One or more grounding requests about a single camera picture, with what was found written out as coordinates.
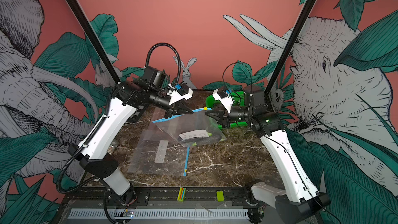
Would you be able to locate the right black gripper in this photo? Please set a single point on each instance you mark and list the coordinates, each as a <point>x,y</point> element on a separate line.
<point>221,114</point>

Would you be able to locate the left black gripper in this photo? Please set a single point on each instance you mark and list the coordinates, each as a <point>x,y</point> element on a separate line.
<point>175,110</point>

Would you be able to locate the clear zip bag blue zipper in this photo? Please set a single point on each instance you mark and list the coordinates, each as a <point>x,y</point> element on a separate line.
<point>185,126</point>

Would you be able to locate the dark purple eggplant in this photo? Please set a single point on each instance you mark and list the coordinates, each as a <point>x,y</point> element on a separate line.
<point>202,140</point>

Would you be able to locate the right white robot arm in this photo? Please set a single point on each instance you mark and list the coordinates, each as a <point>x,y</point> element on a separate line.
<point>300,198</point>

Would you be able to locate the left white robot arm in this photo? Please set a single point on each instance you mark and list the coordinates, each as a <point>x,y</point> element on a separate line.
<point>128,101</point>

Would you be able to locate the green plastic basket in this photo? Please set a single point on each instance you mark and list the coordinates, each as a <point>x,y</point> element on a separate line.
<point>224,108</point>

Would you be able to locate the striped colour block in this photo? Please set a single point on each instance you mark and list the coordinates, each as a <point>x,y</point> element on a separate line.
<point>181,194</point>

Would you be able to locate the green small block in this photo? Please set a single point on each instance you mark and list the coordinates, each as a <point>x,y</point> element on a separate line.
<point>220,196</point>

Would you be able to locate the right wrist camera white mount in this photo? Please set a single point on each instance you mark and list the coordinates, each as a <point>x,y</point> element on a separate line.
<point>223,95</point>

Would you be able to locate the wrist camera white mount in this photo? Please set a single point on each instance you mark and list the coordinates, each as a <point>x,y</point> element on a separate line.
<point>223,95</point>
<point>179,92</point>

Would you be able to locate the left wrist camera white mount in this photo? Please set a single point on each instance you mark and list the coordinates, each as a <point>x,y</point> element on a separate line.
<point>179,92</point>

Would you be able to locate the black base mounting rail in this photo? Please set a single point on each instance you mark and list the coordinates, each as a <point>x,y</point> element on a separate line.
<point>238,196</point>

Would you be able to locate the white perforated rail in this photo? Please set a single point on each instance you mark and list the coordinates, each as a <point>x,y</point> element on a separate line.
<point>159,213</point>

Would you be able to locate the right black frame post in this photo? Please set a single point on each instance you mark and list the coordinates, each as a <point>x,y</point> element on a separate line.
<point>304,14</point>

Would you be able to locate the black frame post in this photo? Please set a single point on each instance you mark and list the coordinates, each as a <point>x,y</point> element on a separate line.
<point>92,37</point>
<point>304,14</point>

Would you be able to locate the left black frame post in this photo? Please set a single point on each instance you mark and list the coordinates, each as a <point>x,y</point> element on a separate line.
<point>92,37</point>

